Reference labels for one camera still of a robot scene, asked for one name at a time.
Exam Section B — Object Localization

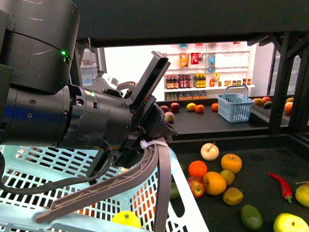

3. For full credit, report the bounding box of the white zip tie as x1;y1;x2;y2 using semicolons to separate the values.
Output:
140;140;168;149

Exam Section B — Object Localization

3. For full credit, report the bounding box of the far peach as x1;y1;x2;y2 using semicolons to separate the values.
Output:
165;112;175;123

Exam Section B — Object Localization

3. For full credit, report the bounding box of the black fruit shelf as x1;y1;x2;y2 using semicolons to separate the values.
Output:
72;0;309;232

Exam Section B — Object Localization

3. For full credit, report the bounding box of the yellow pear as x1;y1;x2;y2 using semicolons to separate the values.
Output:
295;182;309;207

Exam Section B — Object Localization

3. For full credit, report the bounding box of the far orange right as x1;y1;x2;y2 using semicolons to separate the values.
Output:
211;103;219;112

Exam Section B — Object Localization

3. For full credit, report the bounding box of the grey basket handle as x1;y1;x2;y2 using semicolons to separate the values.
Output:
35;145;171;232

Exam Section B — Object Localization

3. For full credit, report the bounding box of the far dark red apple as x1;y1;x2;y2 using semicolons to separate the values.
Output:
160;105;169;113

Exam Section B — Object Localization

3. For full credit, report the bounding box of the white goods shelf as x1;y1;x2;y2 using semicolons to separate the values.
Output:
163;42;256;101

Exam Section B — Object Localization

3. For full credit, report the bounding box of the small blue basket far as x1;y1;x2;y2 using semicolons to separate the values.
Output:
216;85;254;123

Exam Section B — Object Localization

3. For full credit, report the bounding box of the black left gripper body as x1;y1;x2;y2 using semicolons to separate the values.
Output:
115;51;176;167

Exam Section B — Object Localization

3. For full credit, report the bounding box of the yellow lemon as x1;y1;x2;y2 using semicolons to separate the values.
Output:
186;103;196;112
112;211;141;229

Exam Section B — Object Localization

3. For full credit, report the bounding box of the orange tangerine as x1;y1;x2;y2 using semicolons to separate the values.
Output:
188;160;208;179

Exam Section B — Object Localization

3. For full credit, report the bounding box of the orange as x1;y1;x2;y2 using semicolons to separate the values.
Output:
195;104;205;114
211;103;219;112

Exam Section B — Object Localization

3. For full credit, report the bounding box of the orange yellow apple centre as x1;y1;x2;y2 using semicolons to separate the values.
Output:
203;172;226;196

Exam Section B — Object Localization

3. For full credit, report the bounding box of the green avocado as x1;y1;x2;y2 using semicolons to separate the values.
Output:
240;204;263;231
170;182;180;200

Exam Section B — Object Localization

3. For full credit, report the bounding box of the green avocado front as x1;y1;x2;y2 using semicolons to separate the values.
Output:
240;204;263;231

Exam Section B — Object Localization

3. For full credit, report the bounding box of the green yellow apple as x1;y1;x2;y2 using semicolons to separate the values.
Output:
273;213;309;232

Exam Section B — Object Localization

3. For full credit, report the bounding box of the orange yellow apple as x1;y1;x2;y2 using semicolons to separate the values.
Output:
203;172;226;196
221;153;242;174

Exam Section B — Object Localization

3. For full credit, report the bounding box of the brown kiwi upper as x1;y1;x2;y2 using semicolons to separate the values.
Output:
220;170;235;185

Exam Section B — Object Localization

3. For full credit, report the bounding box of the green avocado centre left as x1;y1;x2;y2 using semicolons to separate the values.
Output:
170;182;180;200

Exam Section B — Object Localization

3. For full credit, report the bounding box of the orange yellow apple back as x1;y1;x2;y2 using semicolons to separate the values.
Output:
221;153;242;174

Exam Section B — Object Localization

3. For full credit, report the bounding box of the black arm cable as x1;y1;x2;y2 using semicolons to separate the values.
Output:
0;141;114;195

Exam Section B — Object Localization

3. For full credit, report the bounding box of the red apple centre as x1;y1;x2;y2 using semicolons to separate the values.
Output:
187;176;206;199

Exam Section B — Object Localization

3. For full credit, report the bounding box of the red chili pepper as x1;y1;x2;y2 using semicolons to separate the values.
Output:
267;173;293;203

